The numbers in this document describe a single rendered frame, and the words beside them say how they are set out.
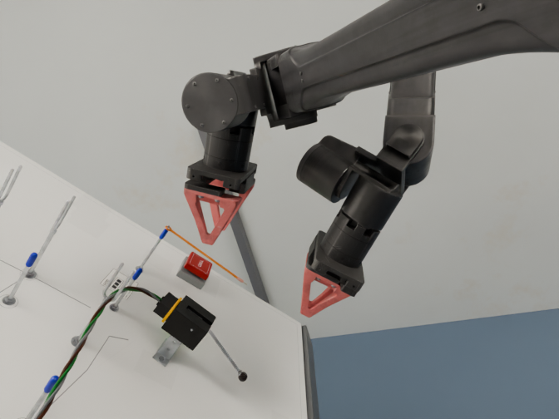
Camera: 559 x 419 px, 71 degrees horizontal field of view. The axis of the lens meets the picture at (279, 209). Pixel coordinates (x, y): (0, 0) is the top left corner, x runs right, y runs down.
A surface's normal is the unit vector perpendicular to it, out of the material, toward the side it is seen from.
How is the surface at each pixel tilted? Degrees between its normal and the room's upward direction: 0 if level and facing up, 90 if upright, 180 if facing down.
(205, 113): 82
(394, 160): 46
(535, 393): 0
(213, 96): 82
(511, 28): 86
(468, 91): 90
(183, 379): 51
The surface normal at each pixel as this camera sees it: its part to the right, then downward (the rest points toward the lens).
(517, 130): -0.12, 0.41
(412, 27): -0.92, 0.30
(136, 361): 0.59, -0.74
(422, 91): -0.18, -0.53
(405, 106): -0.32, -0.34
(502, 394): -0.26, -0.89
